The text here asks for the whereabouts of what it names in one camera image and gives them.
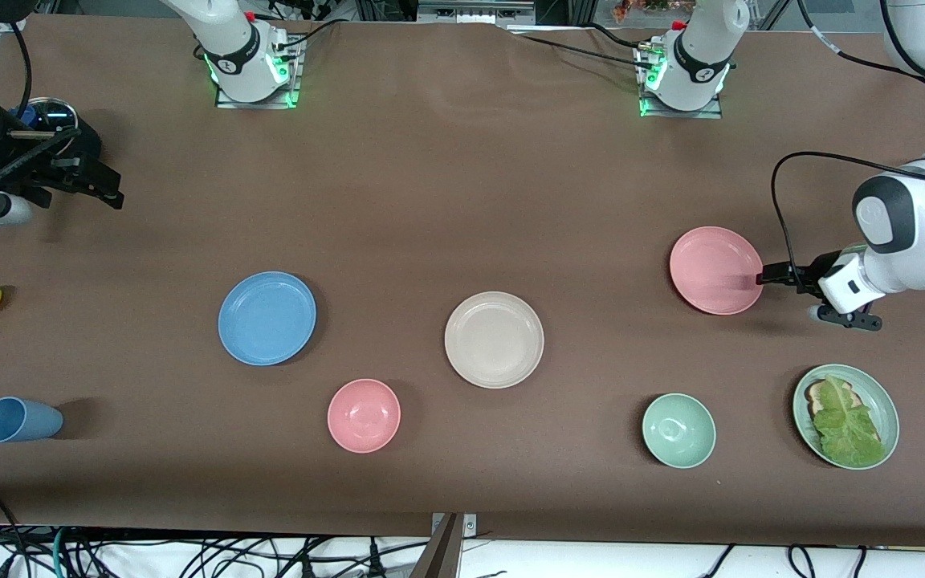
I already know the pink plate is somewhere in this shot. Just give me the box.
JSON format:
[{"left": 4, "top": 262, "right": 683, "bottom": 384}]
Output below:
[{"left": 669, "top": 226, "right": 766, "bottom": 315}]

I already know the blue plate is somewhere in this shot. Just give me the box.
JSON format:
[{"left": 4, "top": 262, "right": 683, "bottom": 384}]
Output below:
[{"left": 218, "top": 271, "right": 318, "bottom": 367}]

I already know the toasted bread slice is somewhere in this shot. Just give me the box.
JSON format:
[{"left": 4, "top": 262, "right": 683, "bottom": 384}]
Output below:
[{"left": 805, "top": 380, "right": 865, "bottom": 418}]

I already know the green plate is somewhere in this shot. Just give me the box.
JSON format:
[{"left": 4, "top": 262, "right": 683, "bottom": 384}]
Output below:
[{"left": 792, "top": 364, "right": 901, "bottom": 470}]

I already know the green lettuce leaf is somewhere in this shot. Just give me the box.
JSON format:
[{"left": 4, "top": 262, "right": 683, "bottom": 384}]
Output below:
[{"left": 812, "top": 375, "right": 887, "bottom": 468}]

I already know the green bowl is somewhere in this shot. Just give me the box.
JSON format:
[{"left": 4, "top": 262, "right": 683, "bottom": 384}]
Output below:
[{"left": 642, "top": 393, "right": 717, "bottom": 469}]

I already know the blue cup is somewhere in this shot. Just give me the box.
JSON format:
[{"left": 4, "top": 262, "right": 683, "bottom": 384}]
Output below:
[{"left": 0, "top": 397, "right": 64, "bottom": 444}]

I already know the beige plate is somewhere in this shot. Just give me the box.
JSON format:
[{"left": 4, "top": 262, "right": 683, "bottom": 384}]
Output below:
[{"left": 444, "top": 291, "right": 545, "bottom": 390}]

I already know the brown table cover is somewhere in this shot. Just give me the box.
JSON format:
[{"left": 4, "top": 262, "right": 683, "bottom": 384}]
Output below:
[{"left": 0, "top": 14, "right": 925, "bottom": 547}]

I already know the pink bowl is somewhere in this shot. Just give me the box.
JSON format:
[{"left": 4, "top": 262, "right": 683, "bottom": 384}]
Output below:
[{"left": 327, "top": 378, "right": 401, "bottom": 454}]

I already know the black pot with blue handle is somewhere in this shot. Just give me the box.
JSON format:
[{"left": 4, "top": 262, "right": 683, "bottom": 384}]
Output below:
[{"left": 0, "top": 96, "right": 104, "bottom": 238}]

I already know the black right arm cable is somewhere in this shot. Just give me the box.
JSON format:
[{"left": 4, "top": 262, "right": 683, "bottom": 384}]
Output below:
[{"left": 0, "top": 20, "right": 78, "bottom": 201}]

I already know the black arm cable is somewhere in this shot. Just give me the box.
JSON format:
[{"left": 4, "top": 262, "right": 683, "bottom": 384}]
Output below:
[
  {"left": 771, "top": 0, "right": 925, "bottom": 278},
  {"left": 0, "top": 20, "right": 78, "bottom": 201}
]

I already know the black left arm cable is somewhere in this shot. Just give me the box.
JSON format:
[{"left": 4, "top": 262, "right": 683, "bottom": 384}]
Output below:
[{"left": 771, "top": 0, "right": 925, "bottom": 278}]

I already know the aluminium side rail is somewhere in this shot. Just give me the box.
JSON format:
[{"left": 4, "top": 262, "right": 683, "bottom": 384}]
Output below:
[{"left": 0, "top": 16, "right": 27, "bottom": 81}]

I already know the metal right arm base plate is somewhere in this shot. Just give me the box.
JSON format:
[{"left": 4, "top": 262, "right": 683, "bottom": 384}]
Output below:
[{"left": 215, "top": 36, "right": 303, "bottom": 109}]

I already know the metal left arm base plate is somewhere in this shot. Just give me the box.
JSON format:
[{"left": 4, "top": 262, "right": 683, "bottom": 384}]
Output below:
[{"left": 639, "top": 44, "right": 724, "bottom": 120}]

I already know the black right base cable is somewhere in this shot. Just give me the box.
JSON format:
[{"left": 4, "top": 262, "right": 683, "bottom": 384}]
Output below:
[{"left": 266, "top": 8, "right": 355, "bottom": 61}]

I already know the black base cable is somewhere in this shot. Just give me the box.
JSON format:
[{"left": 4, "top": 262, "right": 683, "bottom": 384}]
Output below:
[
  {"left": 511, "top": 22, "right": 660, "bottom": 73},
  {"left": 266, "top": 8, "right": 355, "bottom": 61}
]

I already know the black left base cable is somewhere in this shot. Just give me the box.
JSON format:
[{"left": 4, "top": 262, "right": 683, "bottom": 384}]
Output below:
[{"left": 511, "top": 22, "right": 660, "bottom": 73}]

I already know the small metal bracket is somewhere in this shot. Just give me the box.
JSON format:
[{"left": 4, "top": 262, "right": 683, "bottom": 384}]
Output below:
[{"left": 430, "top": 512, "right": 478, "bottom": 539}]

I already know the aluminium frame profile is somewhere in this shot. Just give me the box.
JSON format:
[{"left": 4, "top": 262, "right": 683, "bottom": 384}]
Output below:
[{"left": 418, "top": 0, "right": 536, "bottom": 26}]

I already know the dark wooden post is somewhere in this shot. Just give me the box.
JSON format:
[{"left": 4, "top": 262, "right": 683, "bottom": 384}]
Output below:
[{"left": 410, "top": 514, "right": 463, "bottom": 578}]

